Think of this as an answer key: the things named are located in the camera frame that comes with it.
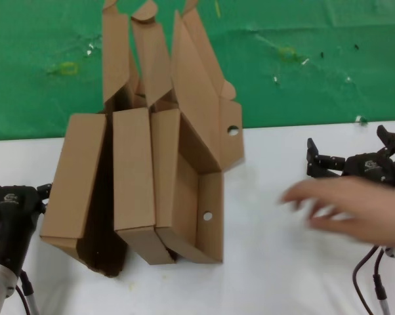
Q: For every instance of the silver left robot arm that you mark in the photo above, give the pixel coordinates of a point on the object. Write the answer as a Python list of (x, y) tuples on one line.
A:
[(0, 285)]

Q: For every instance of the green table cloth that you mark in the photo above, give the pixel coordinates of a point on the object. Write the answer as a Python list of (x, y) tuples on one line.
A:
[(20, 98)]

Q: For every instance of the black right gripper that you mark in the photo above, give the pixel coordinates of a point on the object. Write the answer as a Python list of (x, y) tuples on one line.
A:
[(371, 167)]

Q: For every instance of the brown cardboard mailer box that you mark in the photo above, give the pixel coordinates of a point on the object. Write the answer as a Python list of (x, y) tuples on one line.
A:
[(73, 177), (132, 170), (210, 236)]

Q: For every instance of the bare person hand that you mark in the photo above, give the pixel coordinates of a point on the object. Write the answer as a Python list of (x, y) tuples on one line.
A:
[(348, 206)]

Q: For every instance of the clear tape scrap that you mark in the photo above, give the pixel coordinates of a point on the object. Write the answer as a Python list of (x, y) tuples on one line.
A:
[(276, 79), (361, 119), (90, 49), (304, 61)]

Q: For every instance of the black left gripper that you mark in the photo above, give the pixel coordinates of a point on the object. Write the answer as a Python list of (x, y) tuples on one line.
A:
[(15, 223)]

